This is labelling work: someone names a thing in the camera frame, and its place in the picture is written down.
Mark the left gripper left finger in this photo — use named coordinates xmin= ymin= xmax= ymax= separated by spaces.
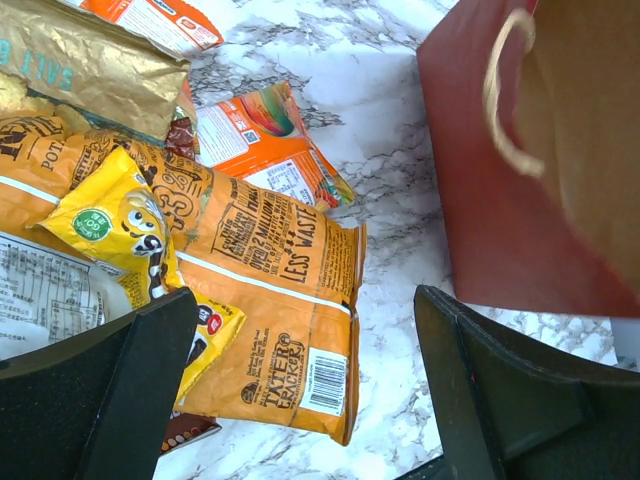
xmin=1 ymin=288 xmax=198 ymax=479

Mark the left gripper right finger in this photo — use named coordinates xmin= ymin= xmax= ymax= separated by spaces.
xmin=410 ymin=285 xmax=639 ymax=479

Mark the red white chips bag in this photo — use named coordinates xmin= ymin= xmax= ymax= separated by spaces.
xmin=160 ymin=412 xmax=221 ymax=455

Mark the yellow M&M's candy bag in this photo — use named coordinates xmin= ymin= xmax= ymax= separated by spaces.
xmin=38 ymin=147 xmax=246 ymax=407

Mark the yellow Werther's candy bag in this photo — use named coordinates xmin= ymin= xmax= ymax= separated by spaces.
xmin=1 ymin=112 xmax=365 ymax=445

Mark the red pretzel snack bag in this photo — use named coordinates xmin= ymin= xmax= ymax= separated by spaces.
xmin=165 ymin=117 xmax=199 ymax=160

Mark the red brown paper bag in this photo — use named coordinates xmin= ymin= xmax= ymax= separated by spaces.
xmin=417 ymin=0 xmax=639 ymax=318

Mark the orange silver snack packet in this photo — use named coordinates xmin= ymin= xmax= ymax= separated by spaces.
xmin=196 ymin=82 xmax=355 ymax=212

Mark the gold teal chips bag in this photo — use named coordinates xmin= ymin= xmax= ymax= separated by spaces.
xmin=1 ymin=1 xmax=190 ymax=145

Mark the orange white snack packet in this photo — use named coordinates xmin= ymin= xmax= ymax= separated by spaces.
xmin=79 ymin=0 xmax=224 ymax=56

